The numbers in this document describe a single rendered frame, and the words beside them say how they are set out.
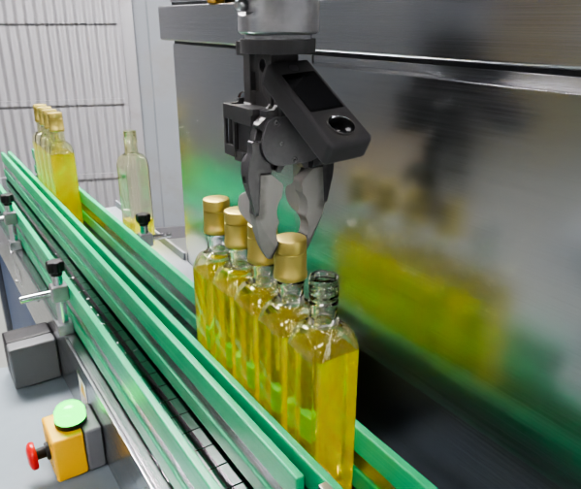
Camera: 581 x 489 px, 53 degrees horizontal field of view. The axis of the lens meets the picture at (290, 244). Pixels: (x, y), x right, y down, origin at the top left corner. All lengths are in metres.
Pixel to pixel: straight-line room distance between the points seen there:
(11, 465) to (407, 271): 0.67
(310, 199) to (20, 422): 0.69
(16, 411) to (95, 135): 2.83
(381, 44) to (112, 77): 3.17
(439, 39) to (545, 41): 0.11
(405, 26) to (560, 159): 0.22
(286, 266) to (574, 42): 0.32
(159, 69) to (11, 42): 0.82
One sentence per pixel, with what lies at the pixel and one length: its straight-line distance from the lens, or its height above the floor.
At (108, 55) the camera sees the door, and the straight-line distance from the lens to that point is 3.75.
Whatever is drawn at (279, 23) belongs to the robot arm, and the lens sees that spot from 0.55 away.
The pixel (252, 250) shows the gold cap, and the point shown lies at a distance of 0.65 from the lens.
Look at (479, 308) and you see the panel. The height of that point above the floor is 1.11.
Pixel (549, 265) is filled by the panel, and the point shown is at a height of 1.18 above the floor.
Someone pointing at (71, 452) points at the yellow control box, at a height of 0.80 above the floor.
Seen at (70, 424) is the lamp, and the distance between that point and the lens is 0.92.
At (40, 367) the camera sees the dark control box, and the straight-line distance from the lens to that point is 1.17.
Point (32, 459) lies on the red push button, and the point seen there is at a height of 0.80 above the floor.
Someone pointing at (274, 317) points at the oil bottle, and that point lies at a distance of 0.62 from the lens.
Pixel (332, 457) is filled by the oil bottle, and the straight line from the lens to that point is 0.65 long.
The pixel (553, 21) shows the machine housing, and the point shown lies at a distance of 0.53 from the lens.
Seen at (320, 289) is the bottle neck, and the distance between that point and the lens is 0.56.
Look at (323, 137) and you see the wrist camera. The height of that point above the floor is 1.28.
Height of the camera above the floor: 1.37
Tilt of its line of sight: 21 degrees down
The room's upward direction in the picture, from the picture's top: straight up
